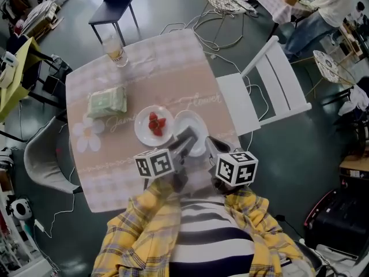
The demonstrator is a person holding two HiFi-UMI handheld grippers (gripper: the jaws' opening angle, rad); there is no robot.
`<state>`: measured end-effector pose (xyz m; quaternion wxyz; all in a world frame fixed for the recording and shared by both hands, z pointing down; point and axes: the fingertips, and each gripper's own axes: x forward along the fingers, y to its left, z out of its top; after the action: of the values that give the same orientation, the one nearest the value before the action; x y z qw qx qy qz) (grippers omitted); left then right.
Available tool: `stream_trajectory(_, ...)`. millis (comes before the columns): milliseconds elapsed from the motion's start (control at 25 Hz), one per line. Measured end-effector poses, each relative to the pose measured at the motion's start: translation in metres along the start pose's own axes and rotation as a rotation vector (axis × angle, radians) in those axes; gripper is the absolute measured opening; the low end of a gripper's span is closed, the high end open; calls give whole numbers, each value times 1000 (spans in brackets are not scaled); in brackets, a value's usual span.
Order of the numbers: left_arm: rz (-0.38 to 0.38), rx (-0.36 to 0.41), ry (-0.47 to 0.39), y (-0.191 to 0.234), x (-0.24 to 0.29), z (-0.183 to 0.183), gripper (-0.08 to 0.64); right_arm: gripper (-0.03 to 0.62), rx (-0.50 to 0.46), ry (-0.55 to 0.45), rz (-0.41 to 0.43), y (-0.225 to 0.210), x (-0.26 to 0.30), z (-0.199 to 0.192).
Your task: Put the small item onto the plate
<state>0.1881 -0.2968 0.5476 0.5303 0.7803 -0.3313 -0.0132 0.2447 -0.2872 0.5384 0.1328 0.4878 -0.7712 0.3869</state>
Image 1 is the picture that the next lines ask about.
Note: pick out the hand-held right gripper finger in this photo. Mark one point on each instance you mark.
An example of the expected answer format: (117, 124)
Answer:
(211, 150)
(221, 145)

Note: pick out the pink checkered flower tablecloth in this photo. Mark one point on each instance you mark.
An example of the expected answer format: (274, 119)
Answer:
(121, 160)

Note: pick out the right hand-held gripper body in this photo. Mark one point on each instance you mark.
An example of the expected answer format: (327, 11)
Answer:
(237, 169)

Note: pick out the person's right forearm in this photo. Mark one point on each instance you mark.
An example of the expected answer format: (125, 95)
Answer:
(253, 212)

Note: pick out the green wet wipes packet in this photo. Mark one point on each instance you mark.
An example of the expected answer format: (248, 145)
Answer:
(107, 101)

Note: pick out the white power adapter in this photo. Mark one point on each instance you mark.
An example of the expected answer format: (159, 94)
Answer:
(39, 225)

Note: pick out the person's left forearm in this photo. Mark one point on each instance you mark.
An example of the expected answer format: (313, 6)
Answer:
(155, 209)

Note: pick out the black case with red trim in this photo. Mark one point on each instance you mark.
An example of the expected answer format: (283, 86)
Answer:
(340, 221)

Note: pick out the yellow table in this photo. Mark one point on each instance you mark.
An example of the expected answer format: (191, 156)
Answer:
(17, 76)

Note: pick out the stack of cardboard and papers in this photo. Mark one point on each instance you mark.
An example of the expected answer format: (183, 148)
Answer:
(40, 16)

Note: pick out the dark blue chair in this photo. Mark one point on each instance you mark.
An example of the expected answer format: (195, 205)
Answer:
(112, 1)

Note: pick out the glass of beer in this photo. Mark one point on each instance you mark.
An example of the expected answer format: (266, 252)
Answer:
(116, 52)

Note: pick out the white plate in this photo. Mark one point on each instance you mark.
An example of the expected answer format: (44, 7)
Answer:
(144, 131)
(188, 123)

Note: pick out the grey shell chair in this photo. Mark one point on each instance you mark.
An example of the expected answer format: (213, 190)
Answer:
(40, 160)

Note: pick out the small red strawberry item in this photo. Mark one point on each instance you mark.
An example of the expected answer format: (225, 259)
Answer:
(161, 122)
(153, 116)
(152, 125)
(157, 131)

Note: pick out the white wooden chair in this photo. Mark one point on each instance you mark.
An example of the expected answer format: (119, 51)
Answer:
(239, 102)

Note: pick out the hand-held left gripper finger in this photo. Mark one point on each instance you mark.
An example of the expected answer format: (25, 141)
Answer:
(191, 149)
(186, 133)

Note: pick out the white round device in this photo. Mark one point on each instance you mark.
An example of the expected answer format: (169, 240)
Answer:
(20, 209)

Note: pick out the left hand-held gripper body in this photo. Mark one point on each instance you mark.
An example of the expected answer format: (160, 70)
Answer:
(157, 164)

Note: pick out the person's striped shirt torso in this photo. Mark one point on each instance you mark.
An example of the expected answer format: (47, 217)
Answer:
(207, 235)

